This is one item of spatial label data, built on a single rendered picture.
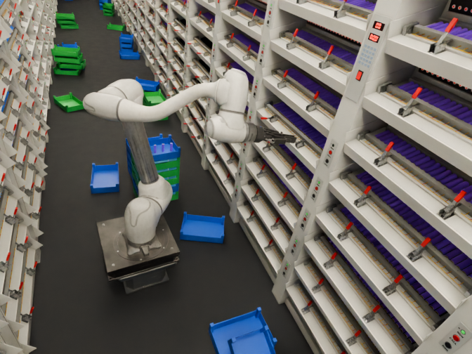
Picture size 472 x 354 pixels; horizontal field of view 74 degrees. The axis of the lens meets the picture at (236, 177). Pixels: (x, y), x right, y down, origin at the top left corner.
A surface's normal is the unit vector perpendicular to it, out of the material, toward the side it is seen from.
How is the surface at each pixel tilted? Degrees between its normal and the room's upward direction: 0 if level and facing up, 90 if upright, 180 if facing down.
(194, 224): 0
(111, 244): 2
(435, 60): 108
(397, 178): 18
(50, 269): 0
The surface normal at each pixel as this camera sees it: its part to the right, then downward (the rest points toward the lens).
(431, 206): -0.15, -0.72
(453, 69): -0.91, 0.37
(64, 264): 0.15, -0.80
